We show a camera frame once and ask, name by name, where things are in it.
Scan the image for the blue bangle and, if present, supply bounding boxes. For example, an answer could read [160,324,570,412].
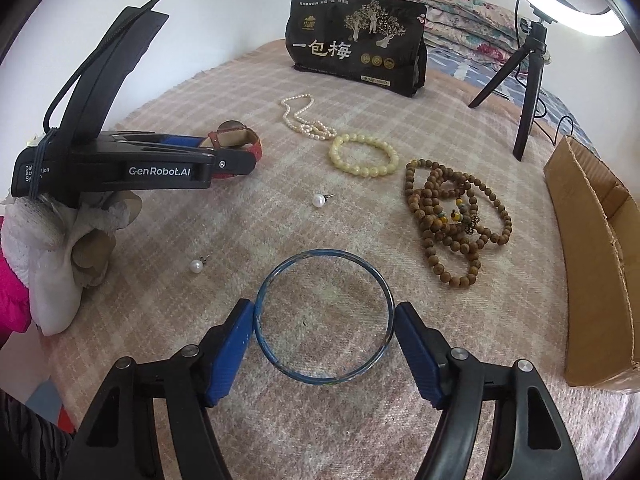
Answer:
[254,249,396,387]

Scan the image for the white pearl necklace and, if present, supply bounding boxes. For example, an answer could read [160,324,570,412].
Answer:
[280,94,338,140]

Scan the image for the person's left hand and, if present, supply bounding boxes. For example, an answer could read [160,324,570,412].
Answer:
[0,191,144,336]

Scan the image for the brown wooden bead necklace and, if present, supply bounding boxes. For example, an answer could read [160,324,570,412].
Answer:
[404,159,513,287]

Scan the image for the yellow bead bracelet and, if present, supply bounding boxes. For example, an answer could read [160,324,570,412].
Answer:
[328,132,400,178]

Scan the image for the black ring light cable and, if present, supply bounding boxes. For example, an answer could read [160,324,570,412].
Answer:
[535,95,578,147]

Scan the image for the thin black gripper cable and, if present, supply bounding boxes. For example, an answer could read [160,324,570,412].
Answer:
[42,4,151,136]

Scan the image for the brown cardboard box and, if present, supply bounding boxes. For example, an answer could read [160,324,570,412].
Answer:
[542,135,640,388]

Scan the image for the black printed snack bag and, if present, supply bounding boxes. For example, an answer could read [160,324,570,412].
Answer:
[289,0,428,98]

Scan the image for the red strap wristwatch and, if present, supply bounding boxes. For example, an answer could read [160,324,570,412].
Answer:
[207,120,264,178]

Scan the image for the pink plaid blanket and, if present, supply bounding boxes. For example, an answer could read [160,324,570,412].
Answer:
[37,37,640,480]

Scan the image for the black tripod stand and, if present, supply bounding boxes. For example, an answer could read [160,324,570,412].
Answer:
[467,17,551,162]

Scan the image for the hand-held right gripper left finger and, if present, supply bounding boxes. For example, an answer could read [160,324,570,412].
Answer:
[72,298,256,480]

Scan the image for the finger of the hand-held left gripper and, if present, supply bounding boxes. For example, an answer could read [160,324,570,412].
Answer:
[210,152,257,177]
[102,131,213,155]

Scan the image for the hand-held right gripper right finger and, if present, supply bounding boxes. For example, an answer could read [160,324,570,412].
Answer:
[394,302,586,480]

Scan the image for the beige floral folded quilt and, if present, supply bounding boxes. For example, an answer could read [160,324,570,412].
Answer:
[387,0,526,28]

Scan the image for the ring light on tripod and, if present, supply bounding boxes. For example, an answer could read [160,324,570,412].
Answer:
[425,42,601,156]

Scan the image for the dark striped clothing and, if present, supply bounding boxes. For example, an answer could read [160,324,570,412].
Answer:
[0,390,76,480]

